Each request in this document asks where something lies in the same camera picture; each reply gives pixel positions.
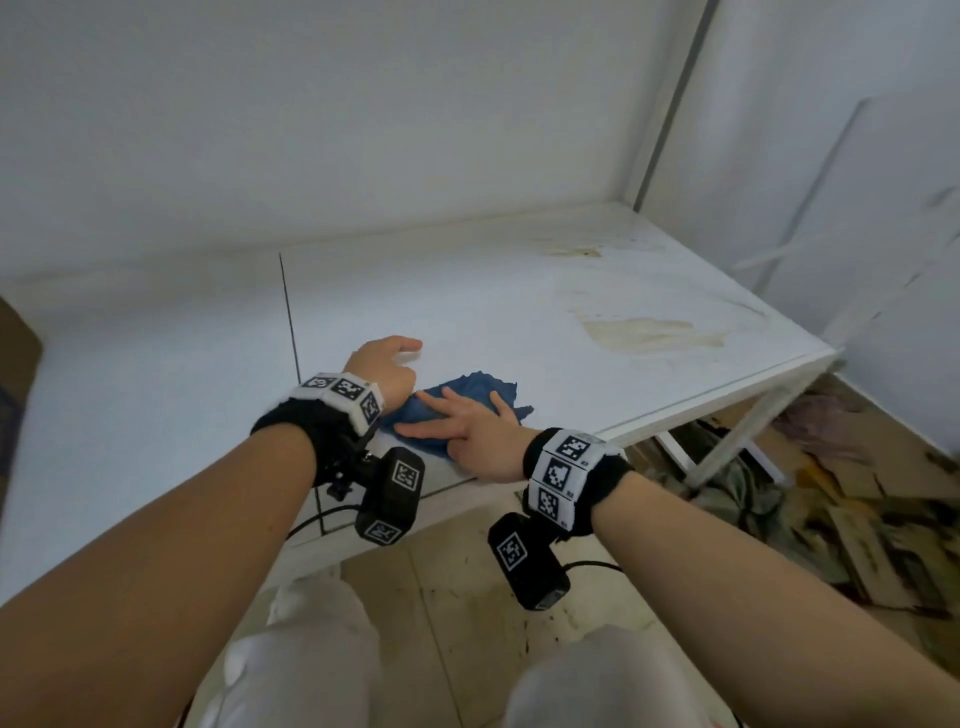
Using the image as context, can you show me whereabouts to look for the person's right hand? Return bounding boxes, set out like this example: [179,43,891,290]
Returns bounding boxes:
[393,387,538,482]

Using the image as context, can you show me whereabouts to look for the person's left hand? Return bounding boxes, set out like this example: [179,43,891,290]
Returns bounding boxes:
[345,336,424,414]

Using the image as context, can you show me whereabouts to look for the blue cleaning cloth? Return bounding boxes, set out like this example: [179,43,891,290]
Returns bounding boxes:
[378,369,536,459]

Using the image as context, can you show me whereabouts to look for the person's right forearm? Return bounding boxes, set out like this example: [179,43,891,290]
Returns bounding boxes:
[591,472,960,728]

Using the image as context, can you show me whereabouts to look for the person's left forearm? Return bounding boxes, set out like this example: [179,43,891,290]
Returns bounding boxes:
[0,423,318,728]

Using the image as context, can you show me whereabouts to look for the left wristband with marker tiles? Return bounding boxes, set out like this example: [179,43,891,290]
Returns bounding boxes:
[250,371,388,486]

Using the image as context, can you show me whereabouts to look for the wristband with marker tiles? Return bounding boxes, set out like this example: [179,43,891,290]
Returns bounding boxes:
[522,427,636,541]
[250,371,388,486]

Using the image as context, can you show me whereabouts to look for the right wristband with marker tiles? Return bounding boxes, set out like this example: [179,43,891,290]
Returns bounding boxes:
[522,427,636,541]

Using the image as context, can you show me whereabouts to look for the person's left leg white trousers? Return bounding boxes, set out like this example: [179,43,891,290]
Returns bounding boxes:
[196,573,384,728]

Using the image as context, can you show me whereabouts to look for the person's leg white trousers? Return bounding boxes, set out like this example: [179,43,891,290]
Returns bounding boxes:
[501,624,745,728]
[196,573,384,728]

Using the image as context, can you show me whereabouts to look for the crumpled grey-green fabric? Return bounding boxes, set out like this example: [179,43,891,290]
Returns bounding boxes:
[637,423,789,530]

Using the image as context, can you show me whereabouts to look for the person's right leg white trousers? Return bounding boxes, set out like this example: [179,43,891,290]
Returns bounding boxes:
[501,624,745,728]

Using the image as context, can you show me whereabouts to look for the pile of torn cardboard scraps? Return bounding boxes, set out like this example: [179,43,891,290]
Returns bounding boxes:
[750,375,960,624]

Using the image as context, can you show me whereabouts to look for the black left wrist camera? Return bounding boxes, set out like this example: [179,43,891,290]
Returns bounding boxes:
[354,447,427,547]

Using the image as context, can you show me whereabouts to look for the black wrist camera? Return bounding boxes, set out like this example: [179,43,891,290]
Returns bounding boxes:
[487,512,572,613]
[354,447,427,547]

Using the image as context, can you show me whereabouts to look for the black left camera cable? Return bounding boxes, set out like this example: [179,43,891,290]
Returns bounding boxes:
[287,501,363,543]

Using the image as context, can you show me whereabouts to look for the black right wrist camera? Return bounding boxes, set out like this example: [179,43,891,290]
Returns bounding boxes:
[487,512,572,613]

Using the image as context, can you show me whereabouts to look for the white metal table frame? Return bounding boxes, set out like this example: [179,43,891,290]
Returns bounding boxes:
[600,351,843,490]

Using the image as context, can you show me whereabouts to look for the white corner post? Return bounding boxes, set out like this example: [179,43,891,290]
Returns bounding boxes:
[621,0,723,213]

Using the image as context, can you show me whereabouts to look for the white metal rack frame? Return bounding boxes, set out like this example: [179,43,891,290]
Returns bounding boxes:
[731,97,960,361]

